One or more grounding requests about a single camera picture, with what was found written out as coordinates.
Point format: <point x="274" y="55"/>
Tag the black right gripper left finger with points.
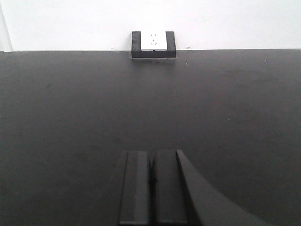
<point x="135" y="202"/>

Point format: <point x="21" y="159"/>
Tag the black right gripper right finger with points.
<point x="183" y="197"/>

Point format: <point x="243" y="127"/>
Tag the white wall socket black frame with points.
<point x="153" y="44"/>

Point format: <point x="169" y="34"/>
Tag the white wall cable duct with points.
<point x="5" y="42"/>

